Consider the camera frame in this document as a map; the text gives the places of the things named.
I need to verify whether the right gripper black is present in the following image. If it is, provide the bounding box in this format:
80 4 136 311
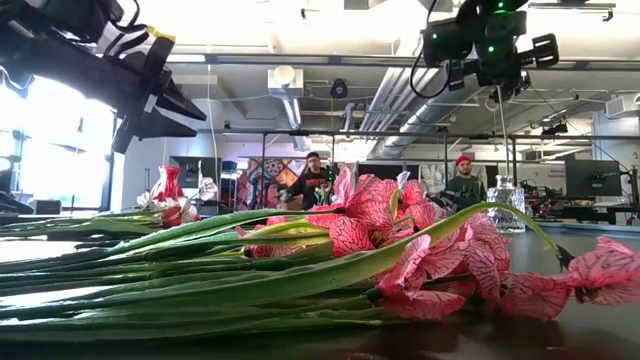
422 18 560 91

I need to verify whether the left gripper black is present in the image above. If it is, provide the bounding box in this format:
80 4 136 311
107 29 207 154

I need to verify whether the red glass vase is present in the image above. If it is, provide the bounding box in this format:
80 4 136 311
149 166 185 229

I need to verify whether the pink veined flower spray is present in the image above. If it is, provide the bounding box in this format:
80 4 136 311
0 167 449 274
0 202 640 344

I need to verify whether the clear textured glass vase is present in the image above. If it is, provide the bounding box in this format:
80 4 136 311
487 174 527 234

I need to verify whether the black ceiling spotlight cluster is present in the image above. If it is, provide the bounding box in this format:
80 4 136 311
492 74 532 104

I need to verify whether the white ceiling air unit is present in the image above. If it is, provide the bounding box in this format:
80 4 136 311
267 64 305 100

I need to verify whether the ceiling track light bar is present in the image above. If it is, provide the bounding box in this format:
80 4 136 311
528 1 617 23

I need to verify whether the person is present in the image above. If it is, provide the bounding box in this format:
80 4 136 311
287 151 334 211
446 154 487 210

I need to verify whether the small grey sill box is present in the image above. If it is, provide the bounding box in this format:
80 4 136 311
27 198 63 215

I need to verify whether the black computer monitor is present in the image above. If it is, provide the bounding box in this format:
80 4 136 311
564 159 624 199

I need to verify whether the dark wall screen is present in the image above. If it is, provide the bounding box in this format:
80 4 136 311
169 155 222 190

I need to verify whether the white ribbed ceiling duct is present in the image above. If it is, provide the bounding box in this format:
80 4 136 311
358 67 449 134

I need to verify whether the silver round ventilation duct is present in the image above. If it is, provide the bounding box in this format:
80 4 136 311
382 82 481 159

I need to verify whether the black ceiling dome camera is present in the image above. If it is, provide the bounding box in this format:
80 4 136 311
329 78 350 100

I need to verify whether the colourful patterned wall hanging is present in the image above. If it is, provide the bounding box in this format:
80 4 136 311
237 157 359 211

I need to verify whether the black metal station frame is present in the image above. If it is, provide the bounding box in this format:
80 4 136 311
197 128 640 211

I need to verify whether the black overhead frame bar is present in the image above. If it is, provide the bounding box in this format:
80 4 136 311
164 52 640 71

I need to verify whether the white wall air unit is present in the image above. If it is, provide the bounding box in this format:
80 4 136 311
604 93 640 120

